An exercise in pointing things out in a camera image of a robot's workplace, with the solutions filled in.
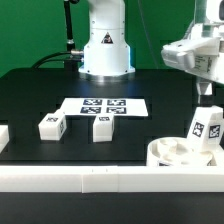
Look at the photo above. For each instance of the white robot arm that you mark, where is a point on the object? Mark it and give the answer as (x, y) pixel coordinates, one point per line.
(107, 55)

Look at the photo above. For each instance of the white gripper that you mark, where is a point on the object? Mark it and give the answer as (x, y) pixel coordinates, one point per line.
(201, 51)

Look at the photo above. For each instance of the white left fence rail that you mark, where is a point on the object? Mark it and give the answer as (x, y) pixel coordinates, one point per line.
(4, 137)

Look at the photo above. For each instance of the white fence rail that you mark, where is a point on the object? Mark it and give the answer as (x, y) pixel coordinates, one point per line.
(4, 137)
(94, 179)

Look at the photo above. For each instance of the white front fence rail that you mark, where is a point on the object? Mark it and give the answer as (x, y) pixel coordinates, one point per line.
(94, 179)

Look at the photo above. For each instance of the white round stool seat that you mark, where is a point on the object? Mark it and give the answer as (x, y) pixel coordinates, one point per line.
(176, 151)

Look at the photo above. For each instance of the white tag sheet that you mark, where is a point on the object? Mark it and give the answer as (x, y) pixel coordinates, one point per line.
(93, 106)

